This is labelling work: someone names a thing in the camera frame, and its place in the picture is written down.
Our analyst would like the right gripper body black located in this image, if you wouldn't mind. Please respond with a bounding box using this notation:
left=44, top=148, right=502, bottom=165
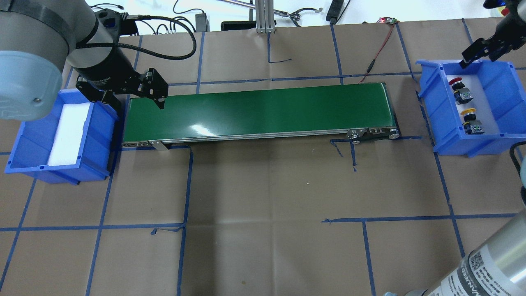
left=483, top=8, right=526, bottom=61

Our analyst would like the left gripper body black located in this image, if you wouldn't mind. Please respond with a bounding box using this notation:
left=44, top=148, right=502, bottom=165
left=75, top=45, right=168, bottom=102

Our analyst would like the red push button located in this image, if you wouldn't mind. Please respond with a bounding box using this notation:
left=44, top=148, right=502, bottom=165
left=448, top=76, right=474, bottom=105

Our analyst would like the yellow push button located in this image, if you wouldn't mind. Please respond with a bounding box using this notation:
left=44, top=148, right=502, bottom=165
left=460, top=108, right=485, bottom=135

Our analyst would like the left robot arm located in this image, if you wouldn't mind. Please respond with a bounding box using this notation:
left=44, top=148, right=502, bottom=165
left=0, top=0, right=168, bottom=121

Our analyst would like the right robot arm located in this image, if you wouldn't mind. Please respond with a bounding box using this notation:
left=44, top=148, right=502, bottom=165
left=408, top=0, right=525, bottom=296

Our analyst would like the left blue plastic bin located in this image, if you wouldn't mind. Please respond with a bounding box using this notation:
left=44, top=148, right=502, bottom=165
left=5, top=89, right=119, bottom=185

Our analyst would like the blue plastic bin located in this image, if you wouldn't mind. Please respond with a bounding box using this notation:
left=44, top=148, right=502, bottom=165
left=5, top=89, right=119, bottom=185
left=417, top=60, right=526, bottom=157

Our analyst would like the right blue plastic bin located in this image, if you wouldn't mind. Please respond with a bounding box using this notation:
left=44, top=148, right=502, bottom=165
left=417, top=60, right=526, bottom=157

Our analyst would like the black power adapter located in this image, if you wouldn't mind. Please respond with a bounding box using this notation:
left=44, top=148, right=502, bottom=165
left=195, top=12, right=210, bottom=32

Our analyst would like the green conveyor belt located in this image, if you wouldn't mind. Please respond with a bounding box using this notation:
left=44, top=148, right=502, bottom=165
left=122, top=83, right=401, bottom=149

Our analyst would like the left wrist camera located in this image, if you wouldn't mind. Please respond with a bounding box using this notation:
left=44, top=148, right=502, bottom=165
left=95, top=8, right=138, bottom=36

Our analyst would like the red black conveyor wire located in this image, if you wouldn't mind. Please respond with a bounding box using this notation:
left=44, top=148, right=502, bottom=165
left=359, top=17, right=399, bottom=84

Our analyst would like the aluminium frame post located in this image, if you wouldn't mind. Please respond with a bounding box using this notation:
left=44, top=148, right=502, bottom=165
left=254, top=0, right=275, bottom=34

